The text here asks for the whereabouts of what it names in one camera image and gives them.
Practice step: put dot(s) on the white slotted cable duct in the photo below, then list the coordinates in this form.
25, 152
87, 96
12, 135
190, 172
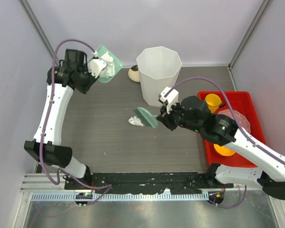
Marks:
85, 196

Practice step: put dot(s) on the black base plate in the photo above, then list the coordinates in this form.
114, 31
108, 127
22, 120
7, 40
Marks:
151, 183

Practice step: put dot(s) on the green hand brush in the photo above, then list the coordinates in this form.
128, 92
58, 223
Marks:
146, 117

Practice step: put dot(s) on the yellow bowl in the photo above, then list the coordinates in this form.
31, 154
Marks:
223, 151

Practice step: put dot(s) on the pink dotted plate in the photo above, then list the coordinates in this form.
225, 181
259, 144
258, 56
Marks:
240, 117

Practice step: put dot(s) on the paper scrap small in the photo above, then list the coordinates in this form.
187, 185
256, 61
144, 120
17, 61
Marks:
134, 120

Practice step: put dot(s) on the red plastic bin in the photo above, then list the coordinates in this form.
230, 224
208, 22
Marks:
241, 102

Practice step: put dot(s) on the yellow mug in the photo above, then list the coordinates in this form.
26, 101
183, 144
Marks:
214, 102

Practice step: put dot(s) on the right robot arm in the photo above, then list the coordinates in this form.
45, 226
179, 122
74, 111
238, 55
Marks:
193, 114

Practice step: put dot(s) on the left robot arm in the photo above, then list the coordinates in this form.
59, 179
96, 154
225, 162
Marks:
71, 74

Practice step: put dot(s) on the paper scrap large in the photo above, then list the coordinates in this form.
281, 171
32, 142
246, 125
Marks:
109, 71

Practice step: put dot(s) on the cream round plate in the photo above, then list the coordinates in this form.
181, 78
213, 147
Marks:
133, 74

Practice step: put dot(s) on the white plastic trash bin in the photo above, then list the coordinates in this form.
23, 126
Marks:
158, 68

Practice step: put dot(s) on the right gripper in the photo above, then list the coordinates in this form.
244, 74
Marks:
166, 118

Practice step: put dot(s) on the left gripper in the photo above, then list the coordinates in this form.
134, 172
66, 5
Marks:
84, 89

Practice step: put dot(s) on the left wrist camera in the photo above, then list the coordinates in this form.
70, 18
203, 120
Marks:
96, 65

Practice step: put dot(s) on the green plastic dustpan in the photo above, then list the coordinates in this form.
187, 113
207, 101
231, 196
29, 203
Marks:
114, 65

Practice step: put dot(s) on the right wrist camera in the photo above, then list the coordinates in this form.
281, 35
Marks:
169, 96

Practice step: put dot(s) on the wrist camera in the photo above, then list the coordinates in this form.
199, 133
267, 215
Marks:
96, 65
169, 96

